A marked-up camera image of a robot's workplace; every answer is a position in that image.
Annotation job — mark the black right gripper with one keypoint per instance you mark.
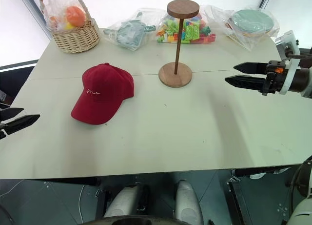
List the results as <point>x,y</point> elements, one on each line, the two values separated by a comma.
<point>275,79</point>

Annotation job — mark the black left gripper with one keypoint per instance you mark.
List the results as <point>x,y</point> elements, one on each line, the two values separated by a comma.
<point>2,131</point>

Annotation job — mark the red baseball cap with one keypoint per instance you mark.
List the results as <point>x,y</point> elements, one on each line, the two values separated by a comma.
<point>104,88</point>

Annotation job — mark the wooden hat stand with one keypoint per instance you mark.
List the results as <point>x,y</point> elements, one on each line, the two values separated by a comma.
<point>179,44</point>

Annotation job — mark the clear bag with green plates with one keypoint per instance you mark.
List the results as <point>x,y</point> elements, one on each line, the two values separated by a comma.
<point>251,22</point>

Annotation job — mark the clear bag of colourful blocks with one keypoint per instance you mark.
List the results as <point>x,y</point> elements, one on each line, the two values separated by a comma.
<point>192,31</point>

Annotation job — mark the clear bag of toy fruit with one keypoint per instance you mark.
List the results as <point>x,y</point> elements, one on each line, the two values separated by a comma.
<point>57,15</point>

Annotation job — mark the orange toy fruit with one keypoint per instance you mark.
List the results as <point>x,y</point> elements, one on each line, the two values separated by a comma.
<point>75,16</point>

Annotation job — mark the clear bag with teal items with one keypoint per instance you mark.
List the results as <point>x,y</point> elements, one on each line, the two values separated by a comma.
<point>129,32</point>

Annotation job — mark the silver left robot leg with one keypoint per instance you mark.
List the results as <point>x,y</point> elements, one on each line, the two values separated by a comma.
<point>122,203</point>

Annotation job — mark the silver robot leg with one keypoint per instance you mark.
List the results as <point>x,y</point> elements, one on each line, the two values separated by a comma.
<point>122,203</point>
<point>186,203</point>

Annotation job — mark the silver right robot leg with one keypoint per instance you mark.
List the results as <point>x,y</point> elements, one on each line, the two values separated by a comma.
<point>186,203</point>

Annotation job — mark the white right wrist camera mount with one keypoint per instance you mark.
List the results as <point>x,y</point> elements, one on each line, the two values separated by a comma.
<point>291,43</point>

